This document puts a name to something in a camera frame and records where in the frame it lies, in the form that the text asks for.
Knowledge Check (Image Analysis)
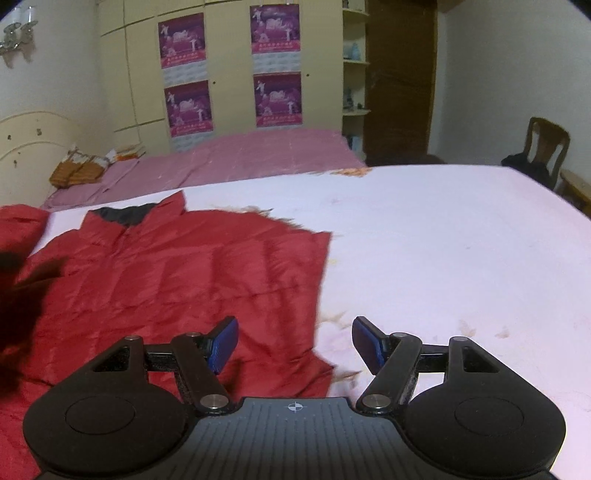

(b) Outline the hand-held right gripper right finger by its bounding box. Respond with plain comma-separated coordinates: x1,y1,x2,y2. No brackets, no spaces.
351,316,504,414

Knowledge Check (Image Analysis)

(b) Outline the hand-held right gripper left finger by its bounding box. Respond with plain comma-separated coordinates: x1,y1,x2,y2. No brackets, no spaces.
83,316,241,414

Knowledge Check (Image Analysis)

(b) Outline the red quilted jacket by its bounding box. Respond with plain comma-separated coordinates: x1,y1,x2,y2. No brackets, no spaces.
0,191,338,480

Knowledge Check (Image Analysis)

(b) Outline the white floral blanket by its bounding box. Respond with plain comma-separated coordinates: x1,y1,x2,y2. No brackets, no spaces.
44,164,591,480

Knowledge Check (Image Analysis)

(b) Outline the orange brown folded cloth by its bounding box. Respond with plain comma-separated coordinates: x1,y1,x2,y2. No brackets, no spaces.
49,147,112,188

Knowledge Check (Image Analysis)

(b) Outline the cream round headboard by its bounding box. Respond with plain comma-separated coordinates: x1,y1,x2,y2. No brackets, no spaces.
0,109,78,207

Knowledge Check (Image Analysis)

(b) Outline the pink bed sheet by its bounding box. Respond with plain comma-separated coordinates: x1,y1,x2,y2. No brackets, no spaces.
41,128,369,212

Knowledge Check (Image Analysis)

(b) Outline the white orange folded cloth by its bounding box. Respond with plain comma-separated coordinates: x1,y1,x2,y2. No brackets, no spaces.
105,145,147,164

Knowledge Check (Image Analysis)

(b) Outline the dark cloth on chair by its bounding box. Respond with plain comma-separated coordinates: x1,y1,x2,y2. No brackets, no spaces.
501,152,557,186

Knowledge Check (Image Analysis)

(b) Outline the light wooden side table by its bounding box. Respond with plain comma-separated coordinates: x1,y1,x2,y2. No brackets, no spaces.
558,168,591,217

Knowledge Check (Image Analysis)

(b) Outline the brown wooden door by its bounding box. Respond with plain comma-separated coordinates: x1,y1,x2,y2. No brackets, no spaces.
364,0,439,167

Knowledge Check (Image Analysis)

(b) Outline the cream open shelf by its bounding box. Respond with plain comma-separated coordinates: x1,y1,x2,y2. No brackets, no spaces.
342,0,373,163

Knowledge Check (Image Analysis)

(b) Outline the wooden chair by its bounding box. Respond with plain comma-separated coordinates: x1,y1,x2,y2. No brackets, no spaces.
524,117,571,191

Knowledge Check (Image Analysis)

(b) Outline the cream wardrobe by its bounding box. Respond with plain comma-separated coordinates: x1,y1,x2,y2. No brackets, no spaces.
96,0,345,155

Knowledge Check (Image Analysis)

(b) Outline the purple wall poster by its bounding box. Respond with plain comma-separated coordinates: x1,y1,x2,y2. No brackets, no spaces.
252,72,304,128
250,4,302,75
164,80,216,153
157,12,208,83

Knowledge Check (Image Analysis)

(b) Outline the crystal wall lamp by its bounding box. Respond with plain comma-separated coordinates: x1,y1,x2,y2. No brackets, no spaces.
0,6,38,55

